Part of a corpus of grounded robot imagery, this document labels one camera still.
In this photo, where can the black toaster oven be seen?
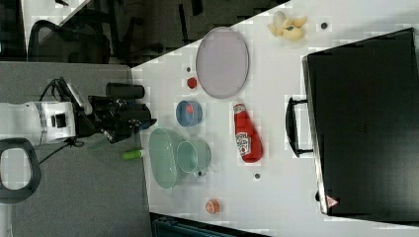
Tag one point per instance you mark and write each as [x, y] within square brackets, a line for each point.
[362, 102]

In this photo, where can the orange slice toy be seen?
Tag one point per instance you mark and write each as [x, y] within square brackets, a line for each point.
[212, 206]

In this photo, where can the green mug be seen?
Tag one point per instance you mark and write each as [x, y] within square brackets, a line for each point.
[194, 156]

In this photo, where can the black cylinder cup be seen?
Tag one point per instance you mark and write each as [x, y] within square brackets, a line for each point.
[125, 91]

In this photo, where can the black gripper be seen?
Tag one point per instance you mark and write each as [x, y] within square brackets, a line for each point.
[116, 118]

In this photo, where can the red strawberry in bowl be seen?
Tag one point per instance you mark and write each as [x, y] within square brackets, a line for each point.
[189, 109]

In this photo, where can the red plush ketchup bottle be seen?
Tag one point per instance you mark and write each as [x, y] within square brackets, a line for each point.
[247, 139]

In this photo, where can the red strawberry on table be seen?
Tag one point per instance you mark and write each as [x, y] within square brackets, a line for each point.
[192, 83]

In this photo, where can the blue bowl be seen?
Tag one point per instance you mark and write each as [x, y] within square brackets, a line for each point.
[185, 119]

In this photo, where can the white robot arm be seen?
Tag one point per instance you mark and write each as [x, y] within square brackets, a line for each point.
[54, 122]

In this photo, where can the black office chair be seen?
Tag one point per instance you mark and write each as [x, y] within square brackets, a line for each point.
[91, 36]

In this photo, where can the lilac round plate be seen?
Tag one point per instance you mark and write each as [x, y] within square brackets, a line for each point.
[222, 63]

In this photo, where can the green oval strainer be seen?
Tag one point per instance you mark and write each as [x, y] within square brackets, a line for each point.
[162, 146]

